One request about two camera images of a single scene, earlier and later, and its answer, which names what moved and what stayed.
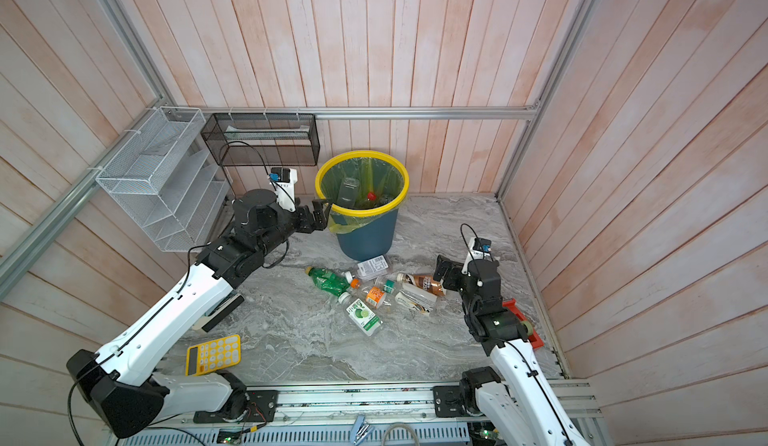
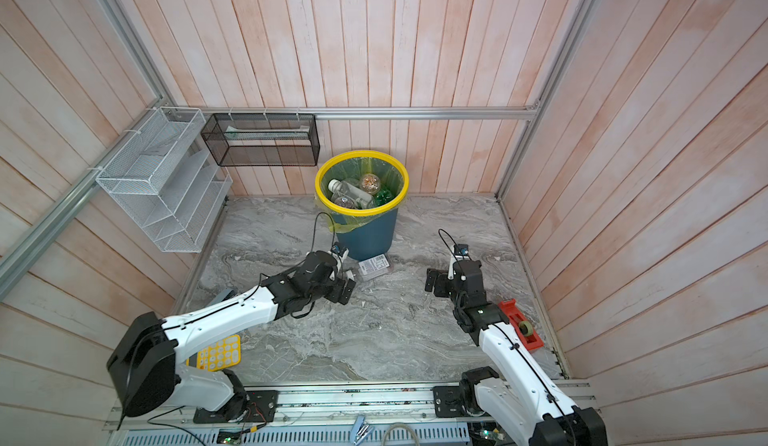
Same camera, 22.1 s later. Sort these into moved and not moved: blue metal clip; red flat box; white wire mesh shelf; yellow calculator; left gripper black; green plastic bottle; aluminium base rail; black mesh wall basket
Moved: green plastic bottle; left gripper black
Not moved: aluminium base rail; white wire mesh shelf; red flat box; blue metal clip; yellow calculator; black mesh wall basket
